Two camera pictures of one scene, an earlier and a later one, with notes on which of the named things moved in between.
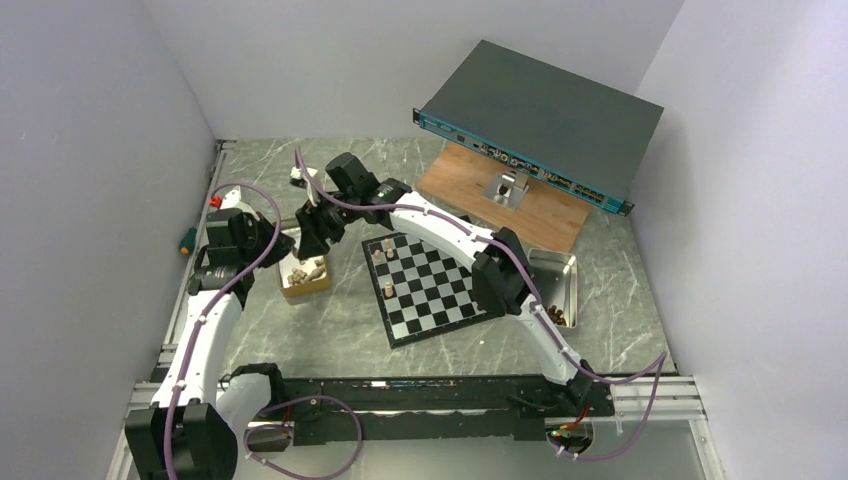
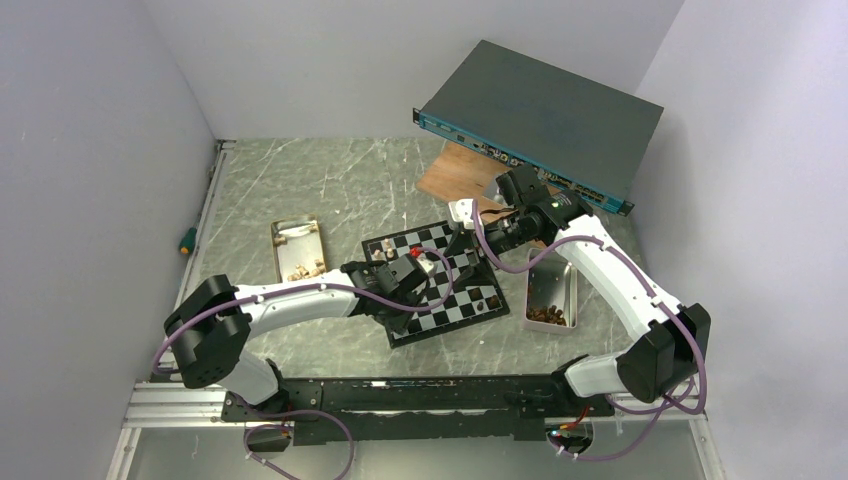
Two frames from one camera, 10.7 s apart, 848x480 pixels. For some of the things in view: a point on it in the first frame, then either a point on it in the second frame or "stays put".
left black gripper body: x=260 y=237 to x=394 y=319
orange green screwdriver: x=187 y=243 stays put
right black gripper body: x=331 y=217 to x=507 y=232
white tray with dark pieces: x=555 y=278 stays put
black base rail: x=352 y=410 stays put
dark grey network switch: x=566 y=129 stays put
